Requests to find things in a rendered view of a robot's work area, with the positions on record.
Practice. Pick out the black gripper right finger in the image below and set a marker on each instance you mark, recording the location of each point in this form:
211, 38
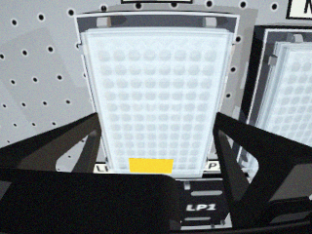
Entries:
284, 169

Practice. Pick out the light grey flat base plate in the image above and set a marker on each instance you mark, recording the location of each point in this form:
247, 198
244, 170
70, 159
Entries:
43, 84

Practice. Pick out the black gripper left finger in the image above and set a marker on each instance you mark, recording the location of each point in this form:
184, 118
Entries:
41, 152

